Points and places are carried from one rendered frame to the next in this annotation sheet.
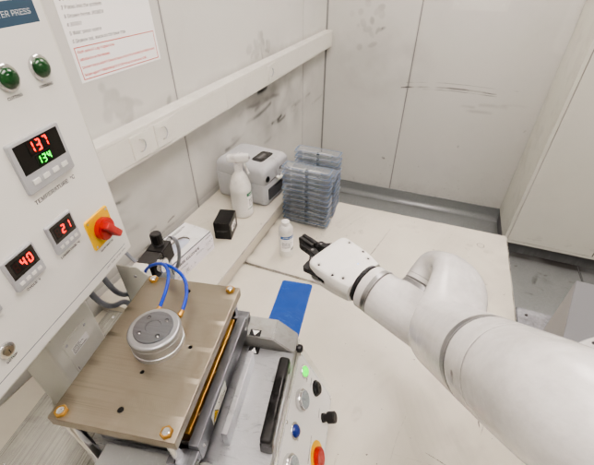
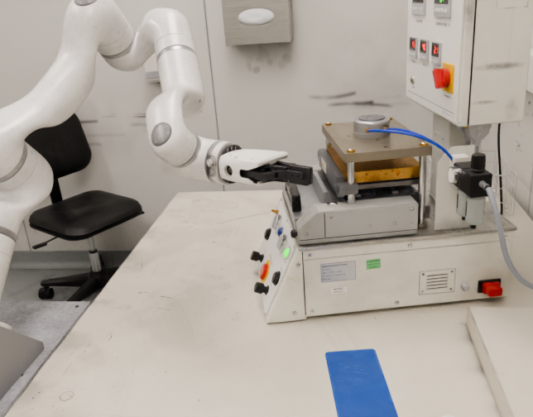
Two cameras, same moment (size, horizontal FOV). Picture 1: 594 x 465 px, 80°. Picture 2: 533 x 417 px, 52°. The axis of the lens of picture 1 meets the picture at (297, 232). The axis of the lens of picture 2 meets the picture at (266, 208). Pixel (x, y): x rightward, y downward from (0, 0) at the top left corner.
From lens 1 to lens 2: 1.49 m
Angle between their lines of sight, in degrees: 120
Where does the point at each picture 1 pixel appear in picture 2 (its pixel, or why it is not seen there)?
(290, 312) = (355, 385)
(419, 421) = (173, 325)
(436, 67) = not seen: outside the picture
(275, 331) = (315, 208)
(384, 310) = not seen: hidden behind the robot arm
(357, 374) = (238, 342)
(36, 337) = (418, 92)
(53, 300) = (425, 85)
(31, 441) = not seen: hidden behind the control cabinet
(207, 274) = (528, 371)
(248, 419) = (309, 194)
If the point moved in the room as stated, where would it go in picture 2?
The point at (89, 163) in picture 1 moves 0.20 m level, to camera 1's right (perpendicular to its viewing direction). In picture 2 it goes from (457, 25) to (357, 35)
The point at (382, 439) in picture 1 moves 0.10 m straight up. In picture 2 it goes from (210, 308) to (206, 270)
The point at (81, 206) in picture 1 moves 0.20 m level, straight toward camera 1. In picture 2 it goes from (446, 49) to (358, 49)
